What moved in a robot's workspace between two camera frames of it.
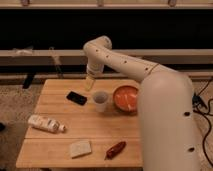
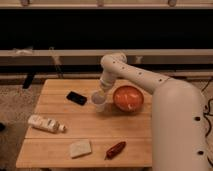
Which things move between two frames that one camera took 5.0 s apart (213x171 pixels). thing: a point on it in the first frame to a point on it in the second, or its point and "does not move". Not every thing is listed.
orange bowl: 125,99 does not move
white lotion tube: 46,124 does not move
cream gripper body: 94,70 to 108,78
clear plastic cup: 100,98 does not move
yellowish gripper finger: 89,83 to 101,93
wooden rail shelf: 77,58 does not move
